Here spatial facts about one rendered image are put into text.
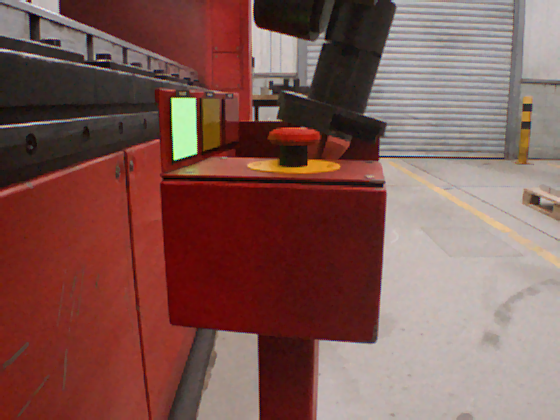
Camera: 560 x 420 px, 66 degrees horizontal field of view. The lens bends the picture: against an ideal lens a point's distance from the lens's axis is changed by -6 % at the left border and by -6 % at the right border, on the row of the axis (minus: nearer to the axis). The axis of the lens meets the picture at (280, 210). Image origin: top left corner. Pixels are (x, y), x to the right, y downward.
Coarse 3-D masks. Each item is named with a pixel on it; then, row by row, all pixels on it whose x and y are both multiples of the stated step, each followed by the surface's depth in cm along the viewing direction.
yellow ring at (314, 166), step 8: (264, 160) 38; (272, 160) 38; (312, 160) 38; (320, 160) 38; (256, 168) 34; (264, 168) 34; (272, 168) 34; (280, 168) 34; (288, 168) 34; (296, 168) 34; (304, 168) 34; (312, 168) 34; (320, 168) 34; (328, 168) 34; (336, 168) 34
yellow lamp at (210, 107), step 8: (208, 104) 40; (216, 104) 42; (208, 112) 40; (216, 112) 42; (208, 120) 40; (216, 120) 42; (208, 128) 40; (216, 128) 42; (208, 136) 40; (216, 136) 42; (208, 144) 40; (216, 144) 42
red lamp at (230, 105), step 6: (228, 102) 45; (234, 102) 47; (228, 108) 45; (234, 108) 48; (228, 114) 46; (234, 114) 48; (228, 120) 46; (234, 120) 48; (228, 126) 46; (234, 126) 48; (228, 132) 46; (234, 132) 48; (228, 138) 46; (234, 138) 48
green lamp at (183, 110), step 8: (176, 104) 33; (184, 104) 34; (192, 104) 36; (176, 112) 33; (184, 112) 35; (192, 112) 36; (176, 120) 33; (184, 120) 35; (192, 120) 36; (176, 128) 33; (184, 128) 35; (192, 128) 36; (176, 136) 33; (184, 136) 35; (192, 136) 36; (176, 144) 33; (184, 144) 35; (192, 144) 36; (176, 152) 33; (184, 152) 35; (192, 152) 37
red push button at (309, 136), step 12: (276, 132) 34; (288, 132) 33; (300, 132) 33; (312, 132) 34; (276, 144) 34; (288, 144) 33; (300, 144) 33; (312, 144) 34; (288, 156) 34; (300, 156) 34
